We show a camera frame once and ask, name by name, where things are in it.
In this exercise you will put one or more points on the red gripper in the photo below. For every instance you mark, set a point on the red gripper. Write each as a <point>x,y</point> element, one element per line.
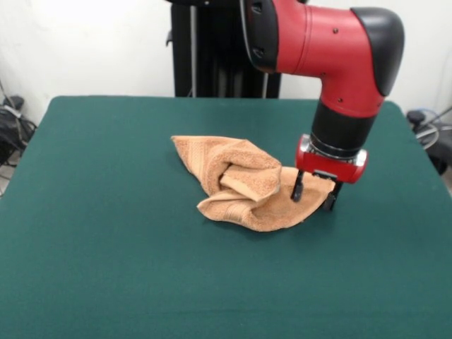
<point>328,166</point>

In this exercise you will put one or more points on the tan terry towel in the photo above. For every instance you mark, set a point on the tan terry towel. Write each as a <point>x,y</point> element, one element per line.
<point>247,169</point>

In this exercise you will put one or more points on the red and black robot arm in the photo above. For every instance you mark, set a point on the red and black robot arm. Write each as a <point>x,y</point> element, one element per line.
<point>332,53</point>

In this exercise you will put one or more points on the dark green table cloth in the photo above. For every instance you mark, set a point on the dark green table cloth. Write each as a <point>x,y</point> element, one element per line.
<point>106,254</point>

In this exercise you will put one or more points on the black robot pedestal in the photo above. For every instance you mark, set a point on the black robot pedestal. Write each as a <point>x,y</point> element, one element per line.
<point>205,53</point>

